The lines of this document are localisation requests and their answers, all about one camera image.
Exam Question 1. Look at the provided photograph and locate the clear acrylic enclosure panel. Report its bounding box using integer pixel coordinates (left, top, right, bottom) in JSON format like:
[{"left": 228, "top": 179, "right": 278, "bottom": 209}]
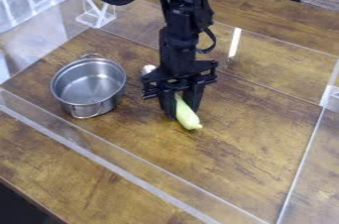
[{"left": 0, "top": 88, "right": 268, "bottom": 224}]

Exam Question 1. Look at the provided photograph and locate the green handled metal spoon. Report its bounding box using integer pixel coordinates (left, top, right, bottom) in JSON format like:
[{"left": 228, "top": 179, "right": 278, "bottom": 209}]
[{"left": 141, "top": 64, "right": 202, "bottom": 130}]

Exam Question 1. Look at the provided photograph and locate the small steel pot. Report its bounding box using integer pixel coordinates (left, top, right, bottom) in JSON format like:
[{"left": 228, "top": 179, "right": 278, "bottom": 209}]
[{"left": 50, "top": 54, "right": 126, "bottom": 119}]

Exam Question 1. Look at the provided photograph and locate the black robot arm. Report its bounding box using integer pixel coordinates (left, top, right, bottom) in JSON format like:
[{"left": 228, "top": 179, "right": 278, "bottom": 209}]
[{"left": 141, "top": 0, "right": 217, "bottom": 119}]

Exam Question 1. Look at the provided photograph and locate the clear acrylic triangle bracket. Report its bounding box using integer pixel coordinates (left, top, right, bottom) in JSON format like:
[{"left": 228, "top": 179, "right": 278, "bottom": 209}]
[{"left": 75, "top": 0, "right": 115, "bottom": 29}]

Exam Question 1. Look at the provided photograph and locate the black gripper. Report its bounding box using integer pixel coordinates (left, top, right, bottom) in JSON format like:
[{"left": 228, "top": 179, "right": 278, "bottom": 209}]
[{"left": 140, "top": 60, "right": 218, "bottom": 119}]

